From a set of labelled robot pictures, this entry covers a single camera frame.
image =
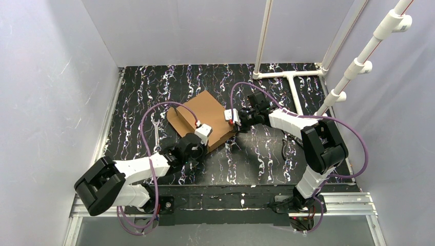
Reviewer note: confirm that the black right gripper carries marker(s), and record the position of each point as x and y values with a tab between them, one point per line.
242	121

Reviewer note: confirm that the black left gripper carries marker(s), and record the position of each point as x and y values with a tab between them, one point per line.
201	144

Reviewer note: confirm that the brown cardboard box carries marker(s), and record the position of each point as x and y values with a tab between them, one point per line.
208	111

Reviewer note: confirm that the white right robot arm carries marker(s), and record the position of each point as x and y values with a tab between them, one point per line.
323	146

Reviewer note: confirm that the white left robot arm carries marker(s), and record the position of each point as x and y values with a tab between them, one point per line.
111	183

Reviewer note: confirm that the silver open-end wrench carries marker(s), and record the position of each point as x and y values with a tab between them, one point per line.
157	146

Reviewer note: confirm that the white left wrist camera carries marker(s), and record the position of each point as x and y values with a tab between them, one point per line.
203	132

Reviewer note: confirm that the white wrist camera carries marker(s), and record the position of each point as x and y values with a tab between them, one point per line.
232	117
203	132

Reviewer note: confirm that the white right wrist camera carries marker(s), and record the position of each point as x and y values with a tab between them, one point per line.
232	117

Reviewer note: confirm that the black handled pliers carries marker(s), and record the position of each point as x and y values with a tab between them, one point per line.
290	144

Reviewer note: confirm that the white PVC pipe frame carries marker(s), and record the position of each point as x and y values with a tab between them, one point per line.
345	29

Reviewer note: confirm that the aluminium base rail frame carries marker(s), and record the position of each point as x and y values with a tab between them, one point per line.
256	204

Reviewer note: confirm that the white PVC camera pole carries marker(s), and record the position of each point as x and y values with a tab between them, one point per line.
396	20

